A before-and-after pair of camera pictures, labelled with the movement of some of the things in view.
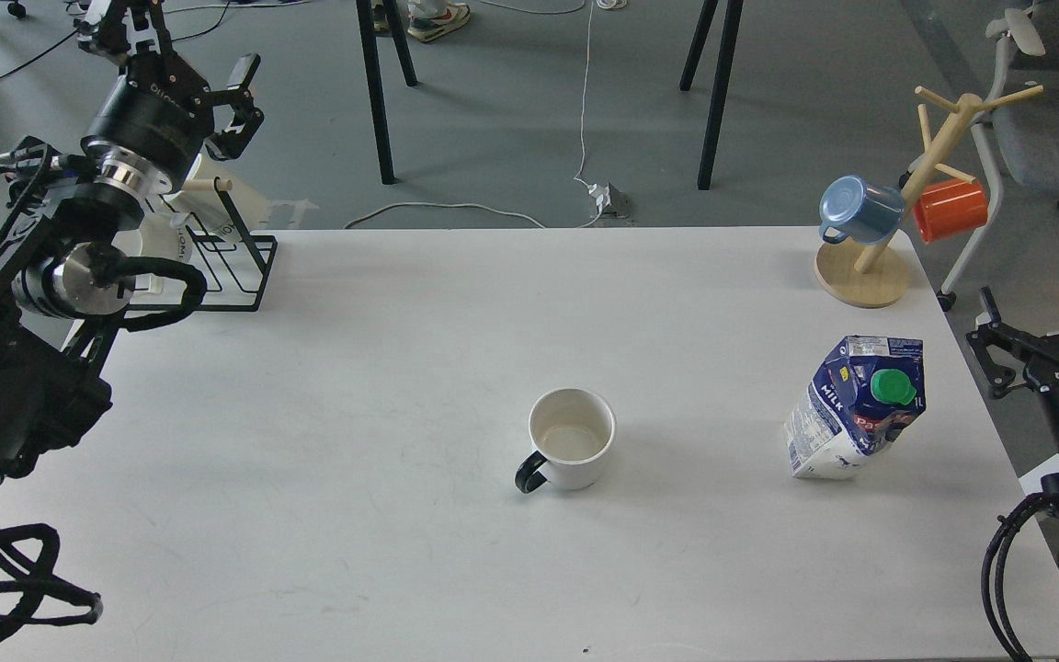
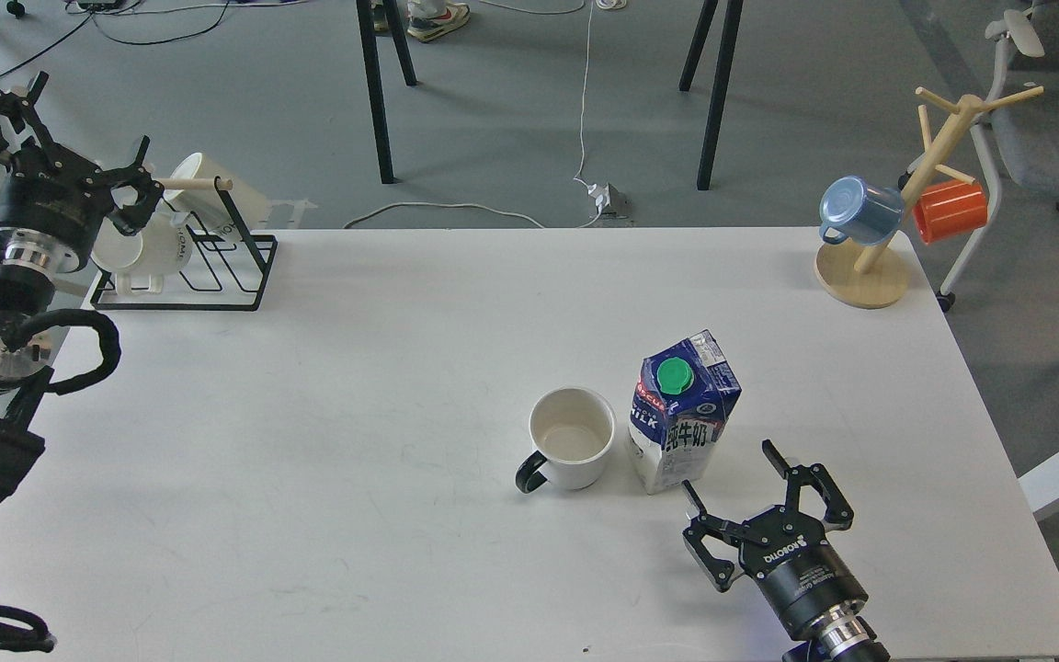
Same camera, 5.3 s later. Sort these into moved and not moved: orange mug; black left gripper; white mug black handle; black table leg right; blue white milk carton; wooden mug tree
Moved: black left gripper; blue white milk carton
Not moved: black table leg right; white mug black handle; wooden mug tree; orange mug
